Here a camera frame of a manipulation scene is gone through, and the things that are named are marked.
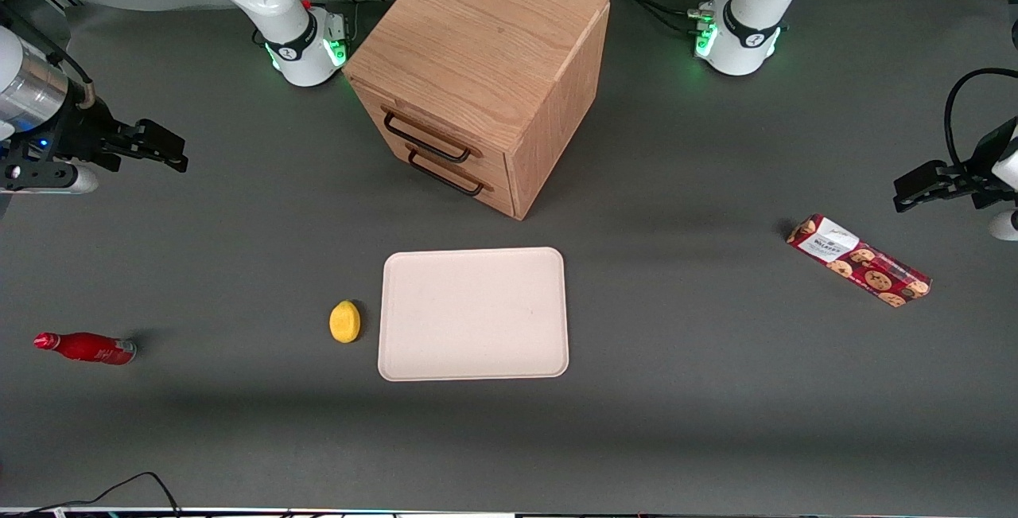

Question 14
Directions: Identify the black left gripper cable loop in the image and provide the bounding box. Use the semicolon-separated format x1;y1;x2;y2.
943;68;1018;178

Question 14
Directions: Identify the wooden drawer with black handle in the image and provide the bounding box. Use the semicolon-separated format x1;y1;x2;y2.
374;132;518;219
354;82;512;186

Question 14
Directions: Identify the aluminium frame rail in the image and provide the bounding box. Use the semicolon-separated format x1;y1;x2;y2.
0;0;74;16

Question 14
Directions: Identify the red bottle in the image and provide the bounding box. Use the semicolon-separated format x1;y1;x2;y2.
33;332;138;366

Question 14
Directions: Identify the black cable at table edge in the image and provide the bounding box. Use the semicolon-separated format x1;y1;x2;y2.
0;471;184;518

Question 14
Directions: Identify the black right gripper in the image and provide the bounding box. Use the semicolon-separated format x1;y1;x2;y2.
0;100;190;191

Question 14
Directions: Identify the black left arm base cable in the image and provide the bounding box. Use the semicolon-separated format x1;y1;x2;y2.
608;0;744;35

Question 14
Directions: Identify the black right arm wrist cable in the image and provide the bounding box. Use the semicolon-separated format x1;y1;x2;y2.
0;2;98;109

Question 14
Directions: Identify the yellow lemon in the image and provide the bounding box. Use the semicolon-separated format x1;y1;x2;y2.
329;300;362;344

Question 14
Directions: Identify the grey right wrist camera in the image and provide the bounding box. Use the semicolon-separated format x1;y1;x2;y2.
0;165;99;195

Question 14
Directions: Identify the beige rectangular tray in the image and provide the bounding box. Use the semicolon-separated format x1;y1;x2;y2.
378;247;570;383

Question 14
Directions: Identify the oak wooden drawer cabinet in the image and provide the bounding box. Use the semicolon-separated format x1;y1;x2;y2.
342;0;612;222

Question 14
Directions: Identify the red cookie box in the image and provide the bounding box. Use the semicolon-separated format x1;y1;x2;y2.
786;214;932;309

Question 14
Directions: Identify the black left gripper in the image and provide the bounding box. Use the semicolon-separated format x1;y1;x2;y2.
892;116;1018;214

